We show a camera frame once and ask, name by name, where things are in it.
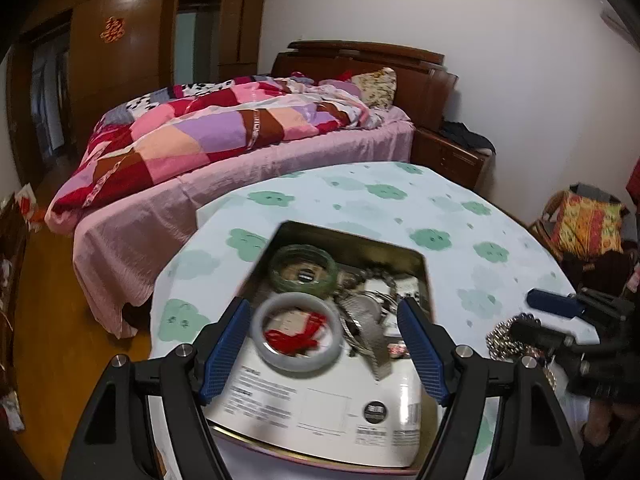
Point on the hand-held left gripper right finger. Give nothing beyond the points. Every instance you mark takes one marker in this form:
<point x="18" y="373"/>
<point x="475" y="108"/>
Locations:
<point x="425" y="355"/>

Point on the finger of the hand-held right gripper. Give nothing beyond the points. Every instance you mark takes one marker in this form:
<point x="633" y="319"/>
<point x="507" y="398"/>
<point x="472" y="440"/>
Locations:
<point x="555" y="303"/>
<point x="542" y="337"/>

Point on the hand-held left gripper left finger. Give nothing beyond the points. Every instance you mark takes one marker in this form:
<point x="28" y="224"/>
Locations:
<point x="225" y="355"/>

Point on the silver metal watch band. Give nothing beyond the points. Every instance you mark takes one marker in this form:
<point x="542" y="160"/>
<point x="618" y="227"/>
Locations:
<point x="373" y="346"/>

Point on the white jade bangle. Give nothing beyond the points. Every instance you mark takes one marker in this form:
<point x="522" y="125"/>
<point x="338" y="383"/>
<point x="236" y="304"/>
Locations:
<point x="300" y="363"/>

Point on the green jade bangle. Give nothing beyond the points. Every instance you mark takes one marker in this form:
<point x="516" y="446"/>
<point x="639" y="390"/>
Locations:
<point x="330" y="280"/>

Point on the pink tin box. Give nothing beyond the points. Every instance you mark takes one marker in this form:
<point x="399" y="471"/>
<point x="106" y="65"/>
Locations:
<point x="350" y="240"/>

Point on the person's right forearm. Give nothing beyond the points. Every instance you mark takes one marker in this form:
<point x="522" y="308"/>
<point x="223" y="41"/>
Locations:
<point x="607" y="422"/>

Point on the dark garment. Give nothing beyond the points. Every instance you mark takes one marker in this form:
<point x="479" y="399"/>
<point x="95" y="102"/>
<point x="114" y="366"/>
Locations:
<point x="600" y="270"/>

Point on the rattan chair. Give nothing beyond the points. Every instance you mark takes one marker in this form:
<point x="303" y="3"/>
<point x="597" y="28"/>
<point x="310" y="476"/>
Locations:
<point x="542" y="220"/>

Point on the colourful printed cushion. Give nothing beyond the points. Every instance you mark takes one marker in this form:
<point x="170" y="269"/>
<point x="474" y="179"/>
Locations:
<point x="587" y="225"/>

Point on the white instruction sheet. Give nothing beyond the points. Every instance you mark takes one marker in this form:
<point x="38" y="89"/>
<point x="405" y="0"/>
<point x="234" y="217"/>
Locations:
<point x="300" y="396"/>

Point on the bed with pink sheet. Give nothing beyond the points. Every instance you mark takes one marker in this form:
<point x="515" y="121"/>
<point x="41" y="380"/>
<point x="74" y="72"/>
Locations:
<point x="200" y="220"/>

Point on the wooden nightstand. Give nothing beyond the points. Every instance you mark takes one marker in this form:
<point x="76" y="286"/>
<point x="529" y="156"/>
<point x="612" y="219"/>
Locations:
<point x="450" y="162"/>

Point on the cloud-printed tablecloth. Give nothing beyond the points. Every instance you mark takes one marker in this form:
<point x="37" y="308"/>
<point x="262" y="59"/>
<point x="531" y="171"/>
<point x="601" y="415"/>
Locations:
<point x="350" y="195"/>

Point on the dark clothes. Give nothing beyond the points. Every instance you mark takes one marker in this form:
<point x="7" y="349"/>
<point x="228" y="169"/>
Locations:
<point x="467" y="136"/>

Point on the patchwork quilt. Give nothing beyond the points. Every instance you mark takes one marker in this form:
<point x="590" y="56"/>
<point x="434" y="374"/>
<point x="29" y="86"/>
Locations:
<point x="200" y="130"/>

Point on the red gift bag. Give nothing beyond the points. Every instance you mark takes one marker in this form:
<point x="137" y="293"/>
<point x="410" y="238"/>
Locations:
<point x="27" y="205"/>

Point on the wooden bed headboard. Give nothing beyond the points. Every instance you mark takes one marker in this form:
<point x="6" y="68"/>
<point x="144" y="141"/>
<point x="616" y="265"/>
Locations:
<point x="415" y="85"/>

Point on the black and white blanket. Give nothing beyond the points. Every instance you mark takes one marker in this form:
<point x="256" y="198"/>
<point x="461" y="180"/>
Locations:
<point x="200" y="91"/>

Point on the floral pillow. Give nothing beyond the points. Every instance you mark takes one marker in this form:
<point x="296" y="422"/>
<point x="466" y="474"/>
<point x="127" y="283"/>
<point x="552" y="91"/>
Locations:
<point x="376" y="87"/>

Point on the pink pillow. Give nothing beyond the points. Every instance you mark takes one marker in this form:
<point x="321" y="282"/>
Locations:
<point x="340" y="87"/>

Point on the wooden wardrobe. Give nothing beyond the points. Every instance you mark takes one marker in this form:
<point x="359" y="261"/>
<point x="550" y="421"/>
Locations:
<point x="125" y="75"/>

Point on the red paper decoration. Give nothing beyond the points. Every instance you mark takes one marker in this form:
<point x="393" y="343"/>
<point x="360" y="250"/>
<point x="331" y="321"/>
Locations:
<point x="112" y="30"/>

